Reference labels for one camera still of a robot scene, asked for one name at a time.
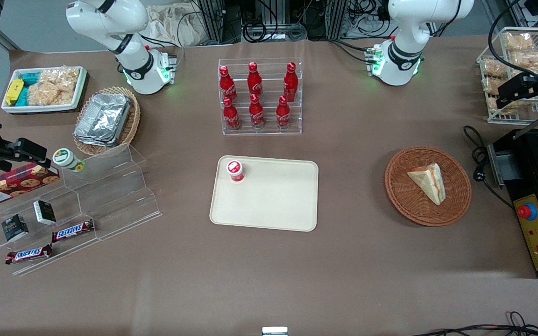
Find red tartan cookie box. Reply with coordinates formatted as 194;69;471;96
0;163;61;209

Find small black carton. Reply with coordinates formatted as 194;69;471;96
1;214;30;243
33;200;57;226

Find clear bag of fried snacks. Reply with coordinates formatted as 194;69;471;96
511;50;538;71
482;77;508;97
503;32;535;52
481;58;508;79
486;96;523;115

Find beige cloth bag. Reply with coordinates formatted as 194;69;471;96
144;4;205;48

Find black countertop appliance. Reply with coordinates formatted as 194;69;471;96
486;100;538;279

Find green lid small cup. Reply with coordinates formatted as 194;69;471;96
52;147;86;174

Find aluminium profile frame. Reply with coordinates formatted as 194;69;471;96
198;0;350;43

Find clear acrylic step shelf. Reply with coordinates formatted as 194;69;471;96
0;142;163;277

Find clear bag of rice crackers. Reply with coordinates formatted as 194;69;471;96
27;66;81;107

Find snickers chocolate bar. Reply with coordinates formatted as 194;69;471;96
51;218;96;244
5;244;54;266

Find red lid small cup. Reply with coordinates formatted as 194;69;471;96
226;160;245;183

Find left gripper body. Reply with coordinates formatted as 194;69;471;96
503;70;538;107

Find round brown wicker basket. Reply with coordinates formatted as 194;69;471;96
384;146;473;227

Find black power cable with plug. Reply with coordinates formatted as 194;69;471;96
463;125;515;209

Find yellow snack packet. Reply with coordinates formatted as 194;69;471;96
5;78;25;106

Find clear acrylic bottle rack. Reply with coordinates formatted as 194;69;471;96
218;58;303;136

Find white rectangular snack tray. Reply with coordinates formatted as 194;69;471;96
1;66;88;114

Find oval light wicker basket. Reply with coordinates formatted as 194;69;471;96
72;86;142;157

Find white wire rack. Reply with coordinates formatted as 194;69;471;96
477;27;538;125

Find black floor cables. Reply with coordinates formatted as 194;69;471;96
411;311;538;336

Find red cola bottle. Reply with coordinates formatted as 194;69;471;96
219;65;239;103
222;97;241;131
248;94;265;129
276;95;292;130
283;62;299;103
247;62;263;97

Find aluminium foil container stack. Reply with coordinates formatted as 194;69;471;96
73;92;132;148

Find beige plastic tray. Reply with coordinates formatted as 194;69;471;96
209;155;319;232

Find triangular sandwich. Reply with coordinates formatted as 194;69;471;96
407;162;446;206

